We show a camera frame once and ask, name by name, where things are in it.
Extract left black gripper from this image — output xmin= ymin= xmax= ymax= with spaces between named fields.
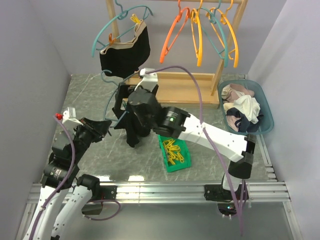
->
xmin=71 ymin=116 xmax=112 ymax=164

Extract teal hanger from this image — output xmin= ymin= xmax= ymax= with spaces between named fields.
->
xmin=91 ymin=0 xmax=154 ymax=58
xmin=199 ymin=0 xmax=229 ymax=68
xmin=100 ymin=69 xmax=140 ymax=128

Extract orange clothes hanger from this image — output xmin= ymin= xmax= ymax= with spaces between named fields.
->
xmin=159 ymin=0 xmax=191 ymax=64

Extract black underwear front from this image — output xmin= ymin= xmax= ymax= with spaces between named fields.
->
xmin=114 ymin=112 xmax=151 ymax=148

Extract black underwear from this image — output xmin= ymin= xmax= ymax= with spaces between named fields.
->
xmin=99 ymin=21 xmax=151 ymax=79
xmin=114 ymin=112 xmax=151 ymax=148

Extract white underwear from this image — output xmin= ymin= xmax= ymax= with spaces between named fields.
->
xmin=233 ymin=95 xmax=261 ymax=124

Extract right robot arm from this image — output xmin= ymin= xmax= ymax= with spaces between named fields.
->
xmin=112 ymin=82 xmax=255 ymax=202

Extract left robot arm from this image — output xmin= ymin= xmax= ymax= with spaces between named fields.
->
xmin=24 ymin=113 xmax=120 ymax=240

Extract black underwear back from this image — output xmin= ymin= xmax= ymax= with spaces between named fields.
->
xmin=99 ymin=21 xmax=151 ymax=79

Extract yellow hanger left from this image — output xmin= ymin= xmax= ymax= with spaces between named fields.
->
xmin=190 ymin=0 xmax=203 ymax=67

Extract yellow hanger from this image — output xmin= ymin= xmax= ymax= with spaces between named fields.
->
xmin=190 ymin=0 xmax=203 ymax=67
xmin=206 ymin=0 xmax=239 ymax=69

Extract yellow clothespin on teal hanger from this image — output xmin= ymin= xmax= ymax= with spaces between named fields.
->
xmin=130 ymin=14 xmax=142 ymax=24

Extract beige underwear in basket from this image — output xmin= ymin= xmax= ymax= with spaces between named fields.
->
xmin=221 ymin=83 xmax=255 ymax=103

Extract navy underwear in basket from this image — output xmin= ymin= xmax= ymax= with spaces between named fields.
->
xmin=226 ymin=107 xmax=264 ymax=133

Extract yellow hanger right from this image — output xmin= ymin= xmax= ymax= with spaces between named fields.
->
xmin=206 ymin=0 xmax=239 ymax=69

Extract wooden clothes rack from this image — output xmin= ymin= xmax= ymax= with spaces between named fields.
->
xmin=99 ymin=0 xmax=247 ymax=109

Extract yellow clothespins in bin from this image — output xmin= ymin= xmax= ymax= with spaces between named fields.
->
xmin=162 ymin=139 xmax=185 ymax=166

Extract green plastic bin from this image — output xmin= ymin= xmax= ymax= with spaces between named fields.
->
xmin=157 ymin=135 xmax=192 ymax=173

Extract teal laundry basket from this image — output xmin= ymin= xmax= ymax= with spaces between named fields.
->
xmin=218 ymin=79 xmax=274 ymax=135

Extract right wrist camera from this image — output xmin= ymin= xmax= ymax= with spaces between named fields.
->
xmin=134 ymin=68 xmax=158 ymax=92

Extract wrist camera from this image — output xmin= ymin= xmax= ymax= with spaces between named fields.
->
xmin=134 ymin=68 xmax=158 ymax=92
xmin=54 ymin=106 xmax=83 ymax=129

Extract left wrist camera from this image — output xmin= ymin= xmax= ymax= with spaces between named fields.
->
xmin=54 ymin=106 xmax=83 ymax=129

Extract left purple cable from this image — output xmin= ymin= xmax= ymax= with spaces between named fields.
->
xmin=26 ymin=117 xmax=121 ymax=240

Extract aluminium mounting rail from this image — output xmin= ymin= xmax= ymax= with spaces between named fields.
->
xmin=17 ymin=181 xmax=303 ymax=240

